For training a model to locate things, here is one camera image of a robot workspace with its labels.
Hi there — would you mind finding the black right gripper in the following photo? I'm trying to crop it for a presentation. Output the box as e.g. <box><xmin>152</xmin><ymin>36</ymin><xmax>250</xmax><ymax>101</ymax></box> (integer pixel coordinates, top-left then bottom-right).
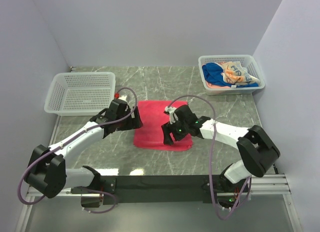
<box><xmin>161</xmin><ymin>117</ymin><xmax>189</xmax><ymax>146</ymax></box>

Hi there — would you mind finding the pink red towel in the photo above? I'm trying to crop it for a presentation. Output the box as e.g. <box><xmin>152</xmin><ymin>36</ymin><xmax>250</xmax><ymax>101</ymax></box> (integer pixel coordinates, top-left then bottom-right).
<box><xmin>133</xmin><ymin>100</ymin><xmax>193</xmax><ymax>151</ymax></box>

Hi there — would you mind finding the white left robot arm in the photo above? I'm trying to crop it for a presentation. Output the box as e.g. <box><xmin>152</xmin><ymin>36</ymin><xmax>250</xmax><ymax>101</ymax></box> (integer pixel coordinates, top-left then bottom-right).
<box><xmin>23</xmin><ymin>99</ymin><xmax>143</xmax><ymax>198</ymax></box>

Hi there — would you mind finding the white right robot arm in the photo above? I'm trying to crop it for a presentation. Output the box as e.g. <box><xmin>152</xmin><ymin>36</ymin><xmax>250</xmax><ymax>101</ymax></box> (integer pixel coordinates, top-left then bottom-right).
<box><xmin>161</xmin><ymin>105</ymin><xmax>281</xmax><ymax>192</ymax></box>

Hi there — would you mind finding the white basket with towels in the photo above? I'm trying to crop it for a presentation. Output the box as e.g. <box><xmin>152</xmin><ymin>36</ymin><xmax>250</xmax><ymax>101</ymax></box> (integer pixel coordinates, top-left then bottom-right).
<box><xmin>198</xmin><ymin>55</ymin><xmax>265</xmax><ymax>95</ymax></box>

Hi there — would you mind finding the empty white plastic basket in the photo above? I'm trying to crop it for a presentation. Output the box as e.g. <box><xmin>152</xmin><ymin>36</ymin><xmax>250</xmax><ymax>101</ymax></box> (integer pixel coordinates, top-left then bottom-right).
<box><xmin>44</xmin><ymin>72</ymin><xmax>116</xmax><ymax>116</ymax></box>

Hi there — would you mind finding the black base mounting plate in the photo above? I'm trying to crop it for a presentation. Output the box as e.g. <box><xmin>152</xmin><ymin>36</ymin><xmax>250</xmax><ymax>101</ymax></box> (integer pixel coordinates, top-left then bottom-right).
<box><xmin>70</xmin><ymin>174</ymin><xmax>248</xmax><ymax>207</ymax></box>

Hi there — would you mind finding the peach orange towel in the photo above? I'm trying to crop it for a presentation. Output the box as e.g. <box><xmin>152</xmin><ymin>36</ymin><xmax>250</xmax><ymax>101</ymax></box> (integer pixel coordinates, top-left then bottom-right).
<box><xmin>206</xmin><ymin>82</ymin><xmax>230</xmax><ymax>89</ymax></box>

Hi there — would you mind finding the blue towel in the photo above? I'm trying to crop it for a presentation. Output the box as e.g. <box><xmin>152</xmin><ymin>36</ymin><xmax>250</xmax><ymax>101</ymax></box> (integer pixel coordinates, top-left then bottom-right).
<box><xmin>202</xmin><ymin>63</ymin><xmax>258</xmax><ymax>88</ymax></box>

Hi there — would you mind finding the beige patterned towel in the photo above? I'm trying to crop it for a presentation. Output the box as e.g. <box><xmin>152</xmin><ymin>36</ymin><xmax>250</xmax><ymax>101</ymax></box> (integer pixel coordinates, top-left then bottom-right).
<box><xmin>220</xmin><ymin>61</ymin><xmax>261</xmax><ymax>87</ymax></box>

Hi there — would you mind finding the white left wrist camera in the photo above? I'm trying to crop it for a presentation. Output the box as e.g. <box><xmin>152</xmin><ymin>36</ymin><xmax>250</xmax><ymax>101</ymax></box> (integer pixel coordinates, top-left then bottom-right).
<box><xmin>114</xmin><ymin>93</ymin><xmax>131</xmax><ymax>103</ymax></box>

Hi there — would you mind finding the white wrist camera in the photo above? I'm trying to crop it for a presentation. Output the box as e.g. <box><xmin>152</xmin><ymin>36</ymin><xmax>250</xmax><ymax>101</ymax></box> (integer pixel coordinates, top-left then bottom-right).
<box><xmin>164</xmin><ymin>106</ymin><xmax>179</xmax><ymax>124</ymax></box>
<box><xmin>114</xmin><ymin>93</ymin><xmax>131</xmax><ymax>103</ymax></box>

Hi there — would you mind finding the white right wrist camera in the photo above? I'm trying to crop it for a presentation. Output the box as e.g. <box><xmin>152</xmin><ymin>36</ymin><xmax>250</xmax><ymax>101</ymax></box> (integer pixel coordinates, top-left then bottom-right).
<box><xmin>164</xmin><ymin>106</ymin><xmax>179</xmax><ymax>124</ymax></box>

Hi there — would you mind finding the aluminium rail frame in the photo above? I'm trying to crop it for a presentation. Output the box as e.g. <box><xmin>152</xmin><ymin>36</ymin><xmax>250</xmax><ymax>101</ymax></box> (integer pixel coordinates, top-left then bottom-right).
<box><xmin>15</xmin><ymin>174</ymin><xmax>304</xmax><ymax>231</ymax></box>

